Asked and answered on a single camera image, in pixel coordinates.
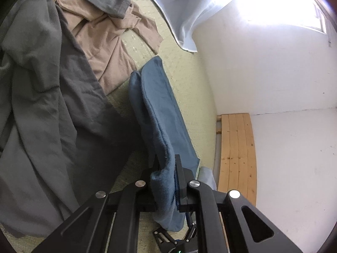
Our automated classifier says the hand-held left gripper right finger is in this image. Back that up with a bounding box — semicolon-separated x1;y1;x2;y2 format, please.
174;154;303;253

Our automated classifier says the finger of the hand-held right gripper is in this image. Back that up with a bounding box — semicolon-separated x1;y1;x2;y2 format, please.
185;222;198;245
153;229;177;246

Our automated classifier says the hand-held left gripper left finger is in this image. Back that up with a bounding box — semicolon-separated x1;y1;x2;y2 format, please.
32;161;161;253

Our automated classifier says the teal long-sleeve shirt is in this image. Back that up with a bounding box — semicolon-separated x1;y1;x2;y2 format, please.
128;56;201;232

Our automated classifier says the grey shirt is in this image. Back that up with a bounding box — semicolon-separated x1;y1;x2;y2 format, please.
0;0;144;239

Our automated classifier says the wooden headboard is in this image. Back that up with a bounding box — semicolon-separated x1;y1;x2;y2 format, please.
216;113;257;206

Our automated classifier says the beige shirt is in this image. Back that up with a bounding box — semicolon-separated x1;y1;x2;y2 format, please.
49;0;164;95

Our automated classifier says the light blue blanket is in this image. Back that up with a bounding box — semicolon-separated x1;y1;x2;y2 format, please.
147;0;233;53

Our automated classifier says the window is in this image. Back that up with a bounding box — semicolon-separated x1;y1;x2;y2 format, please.
303;0;329;35

